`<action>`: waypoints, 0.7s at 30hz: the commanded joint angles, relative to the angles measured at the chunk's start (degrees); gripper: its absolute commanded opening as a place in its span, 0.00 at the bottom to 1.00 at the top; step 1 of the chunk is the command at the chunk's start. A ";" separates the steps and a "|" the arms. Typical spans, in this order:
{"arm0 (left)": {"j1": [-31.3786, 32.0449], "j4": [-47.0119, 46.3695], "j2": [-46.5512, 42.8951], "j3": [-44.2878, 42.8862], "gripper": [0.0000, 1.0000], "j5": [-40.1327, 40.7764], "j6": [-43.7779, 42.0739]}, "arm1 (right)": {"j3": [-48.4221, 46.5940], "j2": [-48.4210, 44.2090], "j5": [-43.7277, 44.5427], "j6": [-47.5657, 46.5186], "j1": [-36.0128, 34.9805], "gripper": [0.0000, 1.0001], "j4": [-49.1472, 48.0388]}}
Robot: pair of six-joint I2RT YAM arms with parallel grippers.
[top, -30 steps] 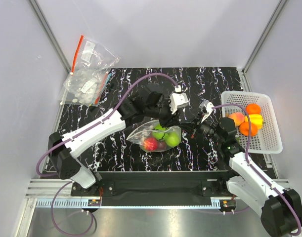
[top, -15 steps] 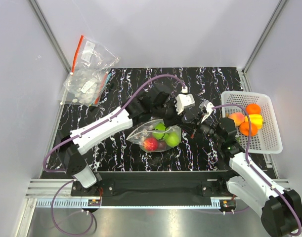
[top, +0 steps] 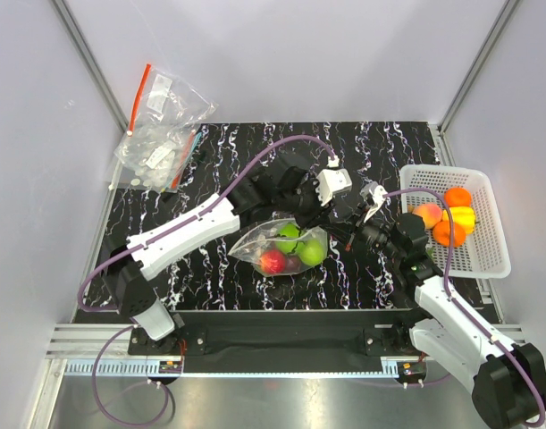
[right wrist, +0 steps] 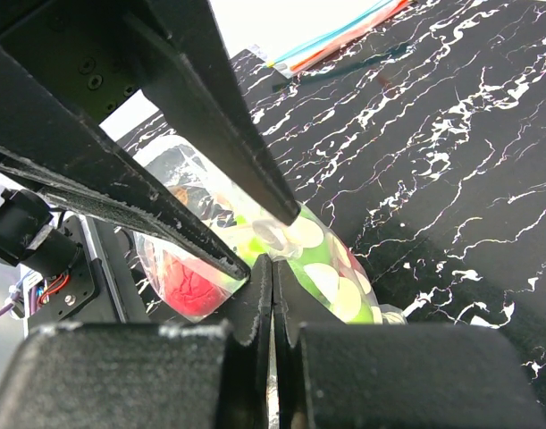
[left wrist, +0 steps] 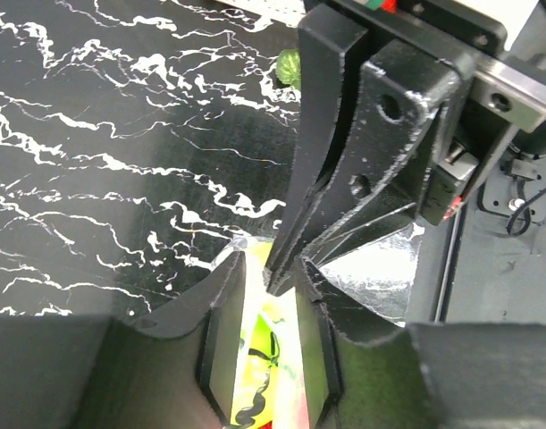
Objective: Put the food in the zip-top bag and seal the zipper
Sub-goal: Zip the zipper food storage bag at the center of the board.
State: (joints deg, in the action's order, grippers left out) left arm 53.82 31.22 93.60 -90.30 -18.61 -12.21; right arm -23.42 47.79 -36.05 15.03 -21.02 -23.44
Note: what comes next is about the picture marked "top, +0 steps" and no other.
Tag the clear bag with red zipper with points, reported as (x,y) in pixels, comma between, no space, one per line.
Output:
(165,99)

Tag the black marble pattern mat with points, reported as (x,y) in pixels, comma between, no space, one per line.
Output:
(210,279)

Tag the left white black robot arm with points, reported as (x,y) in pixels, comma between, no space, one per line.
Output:
(131,268)

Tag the peach fruit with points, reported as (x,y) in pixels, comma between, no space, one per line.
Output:
(430,213)

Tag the dark purple plum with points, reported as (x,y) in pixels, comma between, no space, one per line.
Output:
(293,264)

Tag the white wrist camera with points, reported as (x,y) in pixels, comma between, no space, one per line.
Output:
(374,195)
(331,183)

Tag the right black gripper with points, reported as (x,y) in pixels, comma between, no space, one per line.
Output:
(356,226)

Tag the white plastic basket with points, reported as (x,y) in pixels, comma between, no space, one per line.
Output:
(484,255)

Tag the clear bag with coloured zippers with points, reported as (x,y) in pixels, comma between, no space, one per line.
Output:
(154,156)

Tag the yellow bell pepper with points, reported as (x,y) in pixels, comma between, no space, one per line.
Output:
(463,217)

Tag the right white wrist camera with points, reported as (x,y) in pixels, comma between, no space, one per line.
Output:
(374,195)

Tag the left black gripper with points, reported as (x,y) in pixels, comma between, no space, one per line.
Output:
(317,212)

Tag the orange fruit lower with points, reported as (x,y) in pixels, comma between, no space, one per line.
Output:
(444,235)

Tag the clear bag with white dots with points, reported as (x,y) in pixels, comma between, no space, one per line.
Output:
(262,237)

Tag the green bell pepper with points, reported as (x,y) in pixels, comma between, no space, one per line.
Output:
(290,239)

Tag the red yellow pomegranate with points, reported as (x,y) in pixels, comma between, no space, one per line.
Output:
(272,261)

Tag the orange fruit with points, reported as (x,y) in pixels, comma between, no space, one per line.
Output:
(457,197)
(444,235)

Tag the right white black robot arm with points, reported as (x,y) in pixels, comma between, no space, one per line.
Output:
(506,380)

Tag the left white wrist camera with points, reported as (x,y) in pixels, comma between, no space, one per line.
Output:
(331,183)

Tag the orange fruit top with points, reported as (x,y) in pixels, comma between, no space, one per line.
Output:
(457,197)

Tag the green apple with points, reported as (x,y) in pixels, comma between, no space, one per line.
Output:
(312,253)

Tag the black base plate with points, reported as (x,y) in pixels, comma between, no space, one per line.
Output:
(281,342)

